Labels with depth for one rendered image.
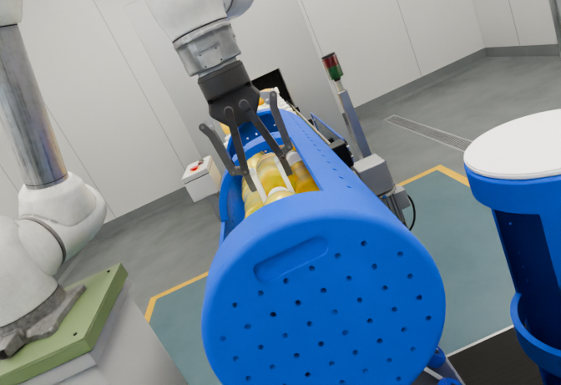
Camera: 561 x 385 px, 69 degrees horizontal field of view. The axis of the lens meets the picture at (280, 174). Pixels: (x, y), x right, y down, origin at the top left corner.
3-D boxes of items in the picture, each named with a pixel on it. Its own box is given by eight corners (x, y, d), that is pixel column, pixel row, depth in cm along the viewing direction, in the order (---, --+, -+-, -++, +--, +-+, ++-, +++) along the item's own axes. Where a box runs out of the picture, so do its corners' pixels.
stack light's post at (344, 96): (419, 301, 202) (338, 93, 170) (416, 296, 206) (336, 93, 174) (427, 297, 202) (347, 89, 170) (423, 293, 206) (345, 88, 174)
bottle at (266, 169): (266, 210, 78) (262, 182, 96) (300, 195, 78) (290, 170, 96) (252, 177, 76) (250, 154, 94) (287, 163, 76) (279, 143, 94)
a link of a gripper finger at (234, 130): (232, 106, 62) (223, 108, 62) (250, 175, 65) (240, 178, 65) (233, 103, 66) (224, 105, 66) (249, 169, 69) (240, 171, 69)
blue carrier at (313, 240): (270, 462, 51) (150, 284, 43) (251, 210, 135) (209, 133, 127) (479, 366, 50) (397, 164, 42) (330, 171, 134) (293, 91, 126)
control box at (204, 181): (194, 203, 150) (180, 178, 147) (199, 186, 170) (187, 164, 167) (219, 191, 150) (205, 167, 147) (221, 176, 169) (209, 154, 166)
